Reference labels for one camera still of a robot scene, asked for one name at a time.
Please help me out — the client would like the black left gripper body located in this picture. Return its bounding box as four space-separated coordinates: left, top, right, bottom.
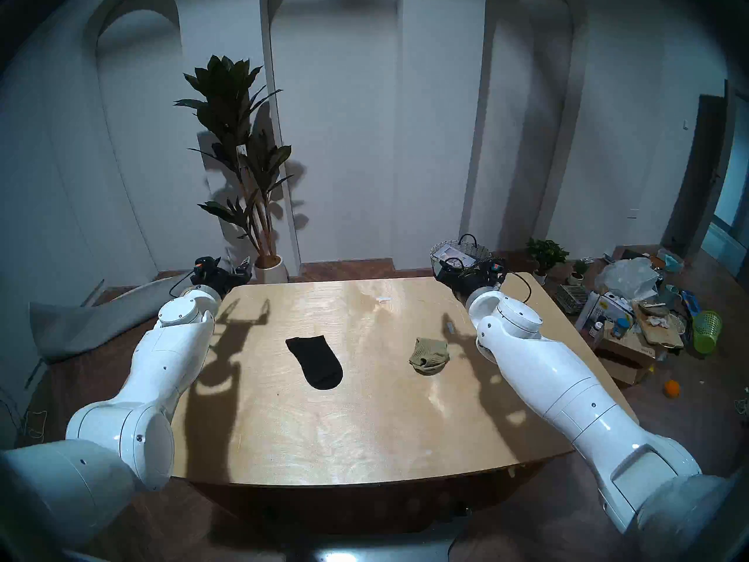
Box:
195 267 247 299

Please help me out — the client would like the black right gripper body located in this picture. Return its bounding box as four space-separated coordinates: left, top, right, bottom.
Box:
439 270 505 304

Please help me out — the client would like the olive ribbed short sock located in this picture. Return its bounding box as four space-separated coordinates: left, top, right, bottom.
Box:
408 337 451 376

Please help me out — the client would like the black long sock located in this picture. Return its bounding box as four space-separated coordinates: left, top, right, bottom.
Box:
286 335 343 390

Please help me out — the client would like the white round plant pot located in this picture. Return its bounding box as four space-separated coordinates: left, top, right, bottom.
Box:
253 255 288 284

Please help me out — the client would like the small bushy green plant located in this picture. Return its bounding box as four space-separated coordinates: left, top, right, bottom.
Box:
525 238 569 285

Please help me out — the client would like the white printed carton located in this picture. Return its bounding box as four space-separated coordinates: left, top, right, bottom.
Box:
576 292 635 333

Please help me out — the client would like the clear crumpled plastic bag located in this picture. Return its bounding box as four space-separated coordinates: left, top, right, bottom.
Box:
597 258 661 301

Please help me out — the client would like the brown cardboard box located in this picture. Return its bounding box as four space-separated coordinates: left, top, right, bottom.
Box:
594 327 656 386

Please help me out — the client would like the tall dark leafy plant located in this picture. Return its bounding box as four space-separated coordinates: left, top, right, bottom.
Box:
174 55 293 260

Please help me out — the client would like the wooden cutting board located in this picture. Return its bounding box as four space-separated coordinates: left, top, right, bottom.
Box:
632 302 684 349

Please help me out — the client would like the green plastic mesh basket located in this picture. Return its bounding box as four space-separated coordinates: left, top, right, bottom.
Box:
692 310 723 354

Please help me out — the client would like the dark open door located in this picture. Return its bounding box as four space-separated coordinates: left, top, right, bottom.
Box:
664 95 729 257

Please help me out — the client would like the pale blue glass door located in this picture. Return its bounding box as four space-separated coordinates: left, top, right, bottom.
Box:
700 87 749 275

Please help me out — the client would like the wicker basket with black handles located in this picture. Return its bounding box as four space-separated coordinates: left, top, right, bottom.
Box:
430 234 492 270

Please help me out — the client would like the metal wire rack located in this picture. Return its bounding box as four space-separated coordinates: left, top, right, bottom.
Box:
553 284 589 314

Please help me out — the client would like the thin white cable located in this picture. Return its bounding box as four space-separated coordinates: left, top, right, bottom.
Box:
20 409 50 441

